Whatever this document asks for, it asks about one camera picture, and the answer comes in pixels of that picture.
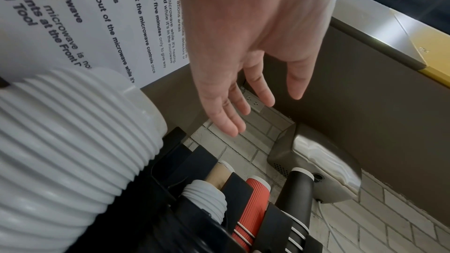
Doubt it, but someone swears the person's left hand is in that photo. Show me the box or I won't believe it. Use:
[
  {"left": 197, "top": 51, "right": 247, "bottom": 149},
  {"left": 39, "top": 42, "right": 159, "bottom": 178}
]
[{"left": 173, "top": 0, "right": 340, "bottom": 137}]

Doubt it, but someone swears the stack of white lids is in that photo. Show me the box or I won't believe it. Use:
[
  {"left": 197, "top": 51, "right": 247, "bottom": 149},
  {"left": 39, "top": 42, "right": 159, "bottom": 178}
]
[
  {"left": 0, "top": 67, "right": 169, "bottom": 253},
  {"left": 182, "top": 179, "right": 228, "bottom": 223}
]

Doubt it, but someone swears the black cup and lid organizer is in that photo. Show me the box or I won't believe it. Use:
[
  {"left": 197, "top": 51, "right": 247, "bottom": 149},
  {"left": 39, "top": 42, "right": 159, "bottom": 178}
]
[{"left": 70, "top": 126, "right": 324, "bottom": 253}]

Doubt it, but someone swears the microwave safety poster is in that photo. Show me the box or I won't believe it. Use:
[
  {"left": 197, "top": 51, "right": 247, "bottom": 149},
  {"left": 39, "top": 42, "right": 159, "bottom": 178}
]
[{"left": 0, "top": 0, "right": 193, "bottom": 89}]

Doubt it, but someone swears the stack of gold paper cups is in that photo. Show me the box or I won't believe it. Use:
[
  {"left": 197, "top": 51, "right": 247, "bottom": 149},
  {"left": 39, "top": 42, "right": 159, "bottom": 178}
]
[{"left": 205, "top": 160, "right": 236, "bottom": 192}]

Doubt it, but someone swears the stack of black paper cups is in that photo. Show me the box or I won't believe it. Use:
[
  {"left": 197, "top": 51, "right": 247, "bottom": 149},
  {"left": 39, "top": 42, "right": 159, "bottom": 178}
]
[{"left": 274, "top": 167, "right": 316, "bottom": 251}]

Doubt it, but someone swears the stack of red paper cups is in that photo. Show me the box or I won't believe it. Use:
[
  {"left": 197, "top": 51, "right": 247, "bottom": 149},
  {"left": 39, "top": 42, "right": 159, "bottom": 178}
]
[{"left": 232, "top": 175, "right": 272, "bottom": 253}]

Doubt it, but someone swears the white wall socket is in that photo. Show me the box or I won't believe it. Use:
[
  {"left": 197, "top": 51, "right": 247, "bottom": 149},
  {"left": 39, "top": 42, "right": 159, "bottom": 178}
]
[{"left": 242, "top": 88, "right": 265, "bottom": 114}]

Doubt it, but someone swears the steel wall dispenser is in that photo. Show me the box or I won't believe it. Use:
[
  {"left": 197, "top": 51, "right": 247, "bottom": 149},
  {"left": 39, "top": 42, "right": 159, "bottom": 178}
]
[{"left": 267, "top": 123, "right": 363, "bottom": 204}]

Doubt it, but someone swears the white power cable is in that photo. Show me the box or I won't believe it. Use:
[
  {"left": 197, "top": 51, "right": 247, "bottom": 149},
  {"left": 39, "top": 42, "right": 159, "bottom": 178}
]
[{"left": 316, "top": 200, "right": 345, "bottom": 253}]

